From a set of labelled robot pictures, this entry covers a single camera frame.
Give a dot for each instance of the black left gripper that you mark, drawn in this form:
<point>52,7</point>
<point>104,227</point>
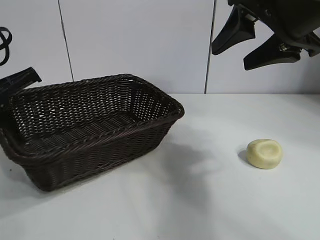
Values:
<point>20,80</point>

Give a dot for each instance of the dark brown woven basket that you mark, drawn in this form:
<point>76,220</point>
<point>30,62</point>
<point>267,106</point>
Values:
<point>100,155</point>

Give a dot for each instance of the pale yellow egg yolk pastry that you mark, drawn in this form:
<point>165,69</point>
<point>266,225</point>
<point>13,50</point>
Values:
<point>263,153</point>

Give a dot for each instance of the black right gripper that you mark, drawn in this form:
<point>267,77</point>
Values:
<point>287,17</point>

